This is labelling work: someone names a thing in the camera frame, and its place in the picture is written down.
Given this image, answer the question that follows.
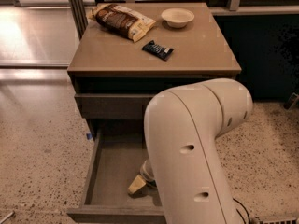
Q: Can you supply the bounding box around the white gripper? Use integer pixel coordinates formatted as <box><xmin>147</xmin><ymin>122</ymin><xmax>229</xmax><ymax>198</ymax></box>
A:
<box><xmin>127</xmin><ymin>160</ymin><xmax>154</xmax><ymax>195</ymax></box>

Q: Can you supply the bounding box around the dark green yellow sponge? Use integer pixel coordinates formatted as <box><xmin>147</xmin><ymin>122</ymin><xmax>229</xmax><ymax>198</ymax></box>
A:
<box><xmin>147</xmin><ymin>181</ymin><xmax>157</xmax><ymax>189</ymax></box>

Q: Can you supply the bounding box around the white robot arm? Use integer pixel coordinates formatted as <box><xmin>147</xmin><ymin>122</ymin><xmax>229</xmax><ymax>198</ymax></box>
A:
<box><xmin>128</xmin><ymin>78</ymin><xmax>253</xmax><ymax>224</ymax></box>

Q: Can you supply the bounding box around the open middle drawer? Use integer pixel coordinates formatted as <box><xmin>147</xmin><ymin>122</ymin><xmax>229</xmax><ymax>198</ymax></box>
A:
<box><xmin>67</xmin><ymin>132</ymin><xmax>166</xmax><ymax>224</ymax></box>

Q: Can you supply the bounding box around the closed top drawer front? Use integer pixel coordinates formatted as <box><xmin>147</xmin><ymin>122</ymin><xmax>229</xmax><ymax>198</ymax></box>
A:
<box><xmin>75</xmin><ymin>93</ymin><xmax>153</xmax><ymax>119</ymax></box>

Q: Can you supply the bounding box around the grey drawer cabinet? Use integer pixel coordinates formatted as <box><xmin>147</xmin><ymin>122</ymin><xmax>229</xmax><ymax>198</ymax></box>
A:
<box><xmin>66</xmin><ymin>2</ymin><xmax>242</xmax><ymax>224</ymax></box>

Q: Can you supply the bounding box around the blue tape piece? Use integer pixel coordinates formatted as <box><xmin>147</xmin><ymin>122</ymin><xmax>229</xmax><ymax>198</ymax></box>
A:
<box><xmin>86</xmin><ymin>133</ymin><xmax>93</xmax><ymax>140</ymax></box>

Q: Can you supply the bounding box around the metal rod on floor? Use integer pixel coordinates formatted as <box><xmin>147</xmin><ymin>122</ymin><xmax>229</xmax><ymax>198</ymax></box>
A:
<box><xmin>0</xmin><ymin>211</ymin><xmax>15</xmax><ymax>224</ymax></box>

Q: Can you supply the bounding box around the metal floor vent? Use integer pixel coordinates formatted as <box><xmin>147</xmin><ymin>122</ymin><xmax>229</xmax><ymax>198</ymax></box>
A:
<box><xmin>250</xmin><ymin>216</ymin><xmax>299</xmax><ymax>224</ymax></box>

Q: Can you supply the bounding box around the dark blue snack packet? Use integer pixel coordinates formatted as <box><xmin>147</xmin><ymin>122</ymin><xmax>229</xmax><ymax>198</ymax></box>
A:
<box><xmin>142</xmin><ymin>40</ymin><xmax>174</xmax><ymax>61</ymax></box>

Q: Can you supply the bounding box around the brown chip bag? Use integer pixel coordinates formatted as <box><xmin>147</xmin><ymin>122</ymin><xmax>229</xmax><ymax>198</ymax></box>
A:
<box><xmin>87</xmin><ymin>4</ymin><xmax>156</xmax><ymax>42</ymax></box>

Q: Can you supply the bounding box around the white bowl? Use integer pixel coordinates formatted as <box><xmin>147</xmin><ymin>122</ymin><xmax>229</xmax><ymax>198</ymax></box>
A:
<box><xmin>161</xmin><ymin>8</ymin><xmax>194</xmax><ymax>28</ymax></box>

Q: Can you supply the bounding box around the black floor cable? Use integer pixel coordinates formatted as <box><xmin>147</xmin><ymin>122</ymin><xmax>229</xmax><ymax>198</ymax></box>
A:
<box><xmin>233</xmin><ymin>197</ymin><xmax>252</xmax><ymax>224</ymax></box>

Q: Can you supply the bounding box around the metal window frame post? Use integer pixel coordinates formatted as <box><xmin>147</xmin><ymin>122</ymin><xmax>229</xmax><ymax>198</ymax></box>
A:
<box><xmin>68</xmin><ymin>0</ymin><xmax>88</xmax><ymax>39</ymax></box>

